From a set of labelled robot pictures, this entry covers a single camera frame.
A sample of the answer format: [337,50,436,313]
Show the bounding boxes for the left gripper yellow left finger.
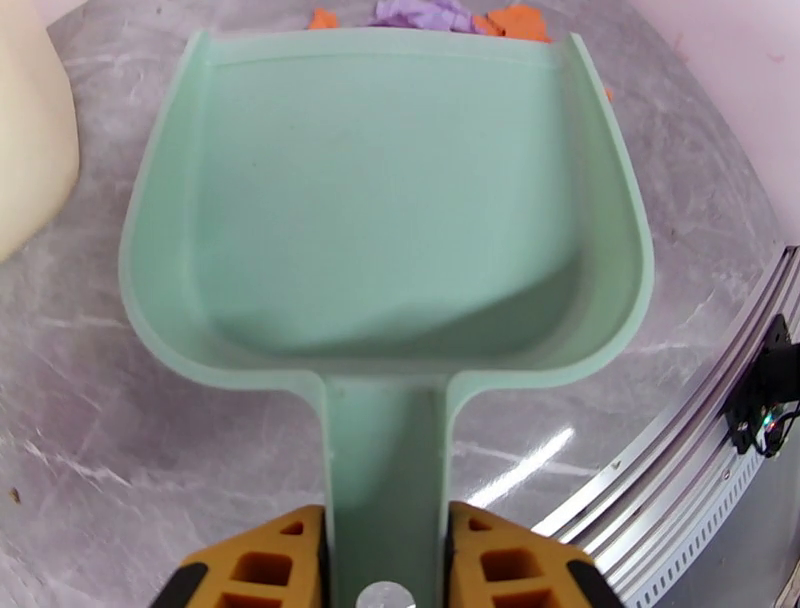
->
[146,504,329,608]

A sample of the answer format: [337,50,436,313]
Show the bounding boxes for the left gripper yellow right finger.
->
[444,499,629,608]

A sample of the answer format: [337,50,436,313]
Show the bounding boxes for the mint green plastic dustpan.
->
[118,27,656,608]

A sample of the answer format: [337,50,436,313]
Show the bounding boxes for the large purple paper scrap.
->
[368,0,479,34]

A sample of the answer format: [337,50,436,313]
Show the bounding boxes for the cream plastic trash bin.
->
[0,0,81,264]

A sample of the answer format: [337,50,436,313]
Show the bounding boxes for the aluminium mounting rail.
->
[531,246,800,608]

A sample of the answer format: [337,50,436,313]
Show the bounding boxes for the white perforated cable tray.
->
[618,431,800,608]

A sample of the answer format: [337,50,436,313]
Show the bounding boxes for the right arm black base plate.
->
[721,312,800,458]

